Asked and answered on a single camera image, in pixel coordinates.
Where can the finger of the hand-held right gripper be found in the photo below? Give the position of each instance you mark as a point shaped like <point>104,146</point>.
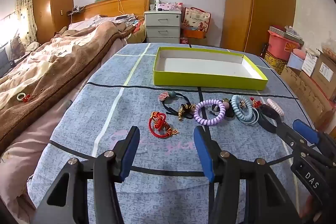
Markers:
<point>305,132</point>
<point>288,134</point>

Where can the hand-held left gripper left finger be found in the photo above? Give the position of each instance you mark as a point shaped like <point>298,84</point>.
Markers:
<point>130,153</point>

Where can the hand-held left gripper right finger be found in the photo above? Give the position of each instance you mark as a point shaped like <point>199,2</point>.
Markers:
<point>203,150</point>

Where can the black wristband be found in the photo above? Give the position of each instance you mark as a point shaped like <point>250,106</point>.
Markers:
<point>263,121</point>

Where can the green cardboard box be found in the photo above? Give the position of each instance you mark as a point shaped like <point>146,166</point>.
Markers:
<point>199,61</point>

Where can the person's right hand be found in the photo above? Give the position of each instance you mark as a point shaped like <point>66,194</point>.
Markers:
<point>306,211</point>

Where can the stack of cardboard boxes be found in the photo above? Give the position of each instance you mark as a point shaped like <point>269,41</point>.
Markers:
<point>315,87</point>

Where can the blue checked tablecloth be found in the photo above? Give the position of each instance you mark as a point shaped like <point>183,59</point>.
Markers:
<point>105,113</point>

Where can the yellow patterned box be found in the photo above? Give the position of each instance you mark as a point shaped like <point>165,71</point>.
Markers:
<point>274,62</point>

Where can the white tin pink lid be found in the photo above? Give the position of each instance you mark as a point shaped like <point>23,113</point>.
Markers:
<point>296,58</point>

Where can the pink plastic bucket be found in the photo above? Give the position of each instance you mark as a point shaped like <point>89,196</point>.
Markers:
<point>281,45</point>

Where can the pink quilt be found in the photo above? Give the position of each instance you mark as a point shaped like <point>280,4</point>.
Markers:
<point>21,161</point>

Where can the brown fleece blanket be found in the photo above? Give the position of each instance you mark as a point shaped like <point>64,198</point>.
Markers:
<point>65,61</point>

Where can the orange box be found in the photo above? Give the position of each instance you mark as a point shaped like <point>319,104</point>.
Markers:
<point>194,33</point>

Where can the grey drawer nightstand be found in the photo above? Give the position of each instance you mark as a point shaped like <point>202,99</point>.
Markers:
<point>162,27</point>

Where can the large wooden wardrobe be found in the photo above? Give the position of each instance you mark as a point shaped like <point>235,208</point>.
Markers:
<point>262,3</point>

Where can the red patterned gift bag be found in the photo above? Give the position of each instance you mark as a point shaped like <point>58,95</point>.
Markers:
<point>197,16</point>

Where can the dark phone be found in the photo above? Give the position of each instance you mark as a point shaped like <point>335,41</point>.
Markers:
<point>119,18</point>

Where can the pink box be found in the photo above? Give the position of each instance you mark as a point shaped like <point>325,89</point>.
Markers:
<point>168,6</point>

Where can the wooden headboard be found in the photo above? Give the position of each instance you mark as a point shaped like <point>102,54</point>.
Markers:
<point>110,5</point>

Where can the power strip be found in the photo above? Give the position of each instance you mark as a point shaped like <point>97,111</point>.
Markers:
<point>76,11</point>

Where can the brown teddy bear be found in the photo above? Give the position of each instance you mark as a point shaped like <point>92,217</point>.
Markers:
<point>17,47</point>

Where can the floral curtain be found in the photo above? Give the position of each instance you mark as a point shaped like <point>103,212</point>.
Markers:
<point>26,11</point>

